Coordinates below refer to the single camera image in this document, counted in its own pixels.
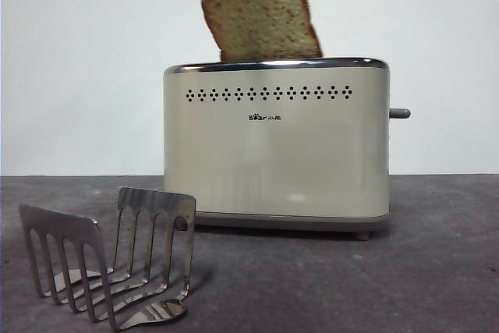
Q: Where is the brown bread slice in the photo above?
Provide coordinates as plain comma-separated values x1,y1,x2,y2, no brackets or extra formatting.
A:
196,0,324,64

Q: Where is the cream two-slot toaster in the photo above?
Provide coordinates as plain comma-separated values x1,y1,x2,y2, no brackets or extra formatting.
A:
162,55,391,241

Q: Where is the stainless steel toast rack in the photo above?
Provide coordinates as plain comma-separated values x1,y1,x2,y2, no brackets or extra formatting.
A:
18,186,197,331

